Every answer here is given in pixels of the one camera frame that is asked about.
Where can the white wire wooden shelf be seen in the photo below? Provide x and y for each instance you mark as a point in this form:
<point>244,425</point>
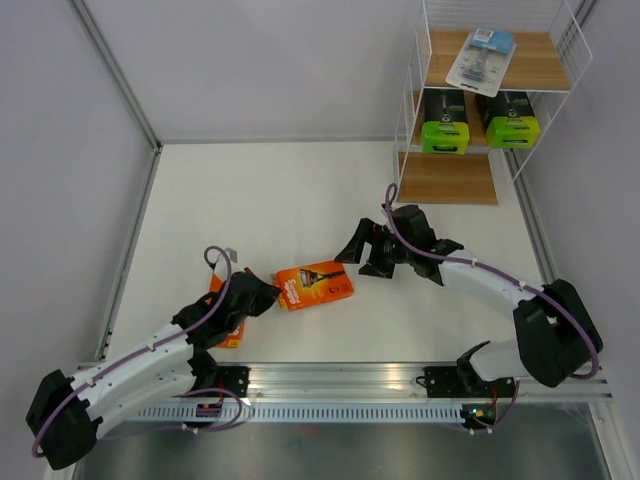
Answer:
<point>551,58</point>

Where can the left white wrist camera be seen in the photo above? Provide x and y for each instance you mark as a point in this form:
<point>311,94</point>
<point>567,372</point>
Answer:
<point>228,255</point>

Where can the orange razor box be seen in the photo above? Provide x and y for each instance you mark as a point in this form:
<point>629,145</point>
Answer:
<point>233,339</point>
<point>312,285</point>

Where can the orange razor box front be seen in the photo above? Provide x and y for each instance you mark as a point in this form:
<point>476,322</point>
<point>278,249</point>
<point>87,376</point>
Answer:
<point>233,339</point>

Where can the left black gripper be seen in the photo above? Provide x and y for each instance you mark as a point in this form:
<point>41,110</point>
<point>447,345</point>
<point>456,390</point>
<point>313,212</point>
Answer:
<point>267,296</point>

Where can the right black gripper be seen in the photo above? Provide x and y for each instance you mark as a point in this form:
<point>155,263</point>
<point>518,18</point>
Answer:
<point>352,251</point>

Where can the blue clear razor blister pack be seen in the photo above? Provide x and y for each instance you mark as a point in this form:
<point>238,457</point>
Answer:
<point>481,64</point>

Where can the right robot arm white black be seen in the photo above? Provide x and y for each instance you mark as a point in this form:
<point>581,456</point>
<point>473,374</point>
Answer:
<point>554,333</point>

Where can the aluminium rail frame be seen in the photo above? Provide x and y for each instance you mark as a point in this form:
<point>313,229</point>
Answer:
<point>389,383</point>

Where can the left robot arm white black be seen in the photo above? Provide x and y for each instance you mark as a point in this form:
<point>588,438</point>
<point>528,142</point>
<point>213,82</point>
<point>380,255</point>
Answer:
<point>70,414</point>

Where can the green black razor box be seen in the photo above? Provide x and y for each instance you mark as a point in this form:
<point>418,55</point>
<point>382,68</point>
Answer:
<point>508,120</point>
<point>445,129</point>

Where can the white slotted cable duct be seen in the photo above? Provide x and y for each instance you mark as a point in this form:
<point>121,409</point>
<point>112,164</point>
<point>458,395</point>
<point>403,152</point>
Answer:
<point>303,413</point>

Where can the aluminium corner post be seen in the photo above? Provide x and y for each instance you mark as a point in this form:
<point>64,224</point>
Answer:
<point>100,44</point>

